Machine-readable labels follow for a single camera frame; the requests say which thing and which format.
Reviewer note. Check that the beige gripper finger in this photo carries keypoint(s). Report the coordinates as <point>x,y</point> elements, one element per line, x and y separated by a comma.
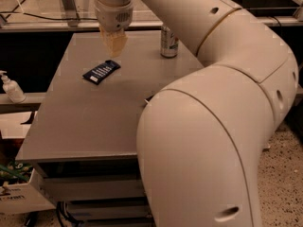
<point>118,41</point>
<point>105,36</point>

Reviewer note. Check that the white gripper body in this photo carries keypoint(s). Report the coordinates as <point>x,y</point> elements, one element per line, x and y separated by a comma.
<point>114,17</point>

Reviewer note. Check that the dark blue rxbar wrapper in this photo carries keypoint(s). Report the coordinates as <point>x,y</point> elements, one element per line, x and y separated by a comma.
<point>101,72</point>

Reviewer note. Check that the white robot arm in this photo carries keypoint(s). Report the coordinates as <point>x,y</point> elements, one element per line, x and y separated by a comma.
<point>199,139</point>

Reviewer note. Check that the silver soda can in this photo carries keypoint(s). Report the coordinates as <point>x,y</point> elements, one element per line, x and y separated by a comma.
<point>169,43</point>

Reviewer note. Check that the grey drawer cabinet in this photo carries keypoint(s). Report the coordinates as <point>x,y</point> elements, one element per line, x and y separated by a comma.
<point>83,139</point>

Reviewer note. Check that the white pump bottle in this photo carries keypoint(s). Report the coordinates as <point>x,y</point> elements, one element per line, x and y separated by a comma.
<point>12,88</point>

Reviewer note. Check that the white cardboard box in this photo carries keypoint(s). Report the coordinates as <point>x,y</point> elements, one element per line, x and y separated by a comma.
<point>16,195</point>

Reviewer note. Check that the left metal frame bracket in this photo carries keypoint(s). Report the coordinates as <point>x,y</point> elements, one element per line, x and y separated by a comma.
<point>70,12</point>

